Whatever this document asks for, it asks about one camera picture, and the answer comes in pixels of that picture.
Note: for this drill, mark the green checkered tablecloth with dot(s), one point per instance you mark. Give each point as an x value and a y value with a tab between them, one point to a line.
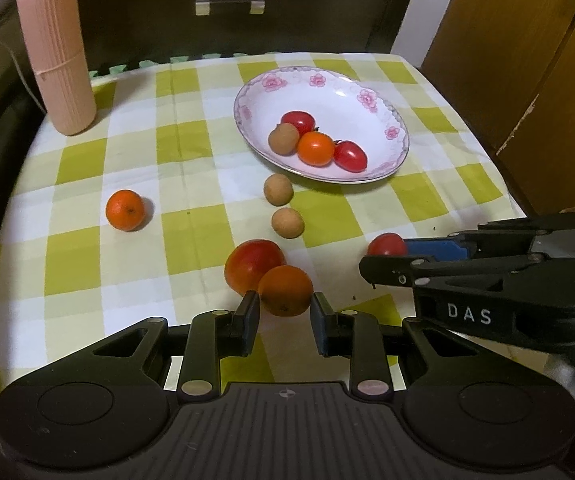
167	260

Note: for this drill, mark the large red tomato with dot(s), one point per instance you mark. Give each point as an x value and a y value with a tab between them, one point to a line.
247	265

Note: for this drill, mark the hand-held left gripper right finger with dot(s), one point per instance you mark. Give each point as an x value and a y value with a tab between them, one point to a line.
320	325

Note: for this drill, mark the green foam mat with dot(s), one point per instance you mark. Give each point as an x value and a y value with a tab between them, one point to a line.
177	60

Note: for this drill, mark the pink ribbed case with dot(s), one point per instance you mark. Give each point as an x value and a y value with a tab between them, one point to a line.
57	55

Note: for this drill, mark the small red tomato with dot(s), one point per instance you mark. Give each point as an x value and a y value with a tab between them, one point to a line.
300	120
386	245
351	156

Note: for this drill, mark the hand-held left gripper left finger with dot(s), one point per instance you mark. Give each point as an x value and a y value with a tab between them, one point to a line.
252	320

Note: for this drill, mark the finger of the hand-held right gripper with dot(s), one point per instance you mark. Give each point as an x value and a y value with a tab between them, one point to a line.
435	248
392	270

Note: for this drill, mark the orange tangerine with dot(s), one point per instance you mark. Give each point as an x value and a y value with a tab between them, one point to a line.
285	290
125	210
316	149

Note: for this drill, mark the brown longan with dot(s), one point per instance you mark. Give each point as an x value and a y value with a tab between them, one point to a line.
282	139
287	222
278	189

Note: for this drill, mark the light wooden cabinet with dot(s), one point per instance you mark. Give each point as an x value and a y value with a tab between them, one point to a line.
517	60

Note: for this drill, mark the white floral plate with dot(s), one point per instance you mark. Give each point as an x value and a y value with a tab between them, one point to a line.
357	110

